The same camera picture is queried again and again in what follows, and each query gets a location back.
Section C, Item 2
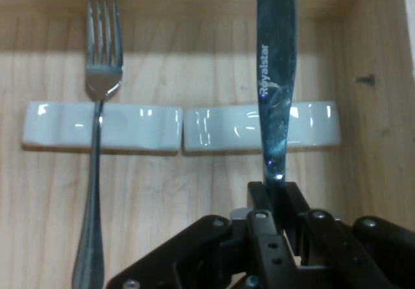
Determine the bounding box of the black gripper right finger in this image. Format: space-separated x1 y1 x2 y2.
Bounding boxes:
281 181 415 289

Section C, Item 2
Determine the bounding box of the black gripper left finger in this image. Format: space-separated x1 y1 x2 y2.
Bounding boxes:
106 180 298 289

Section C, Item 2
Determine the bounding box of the steel table knife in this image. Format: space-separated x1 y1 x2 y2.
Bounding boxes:
255 0 298 189

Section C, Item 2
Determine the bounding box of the light wooden drawer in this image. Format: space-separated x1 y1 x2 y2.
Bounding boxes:
0 0 415 289

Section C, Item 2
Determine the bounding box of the white ceramic cutlery rest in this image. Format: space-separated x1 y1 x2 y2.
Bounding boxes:
21 100 182 156
182 100 342 156

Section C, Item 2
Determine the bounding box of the steel fork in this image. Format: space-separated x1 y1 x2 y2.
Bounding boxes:
71 0 125 289

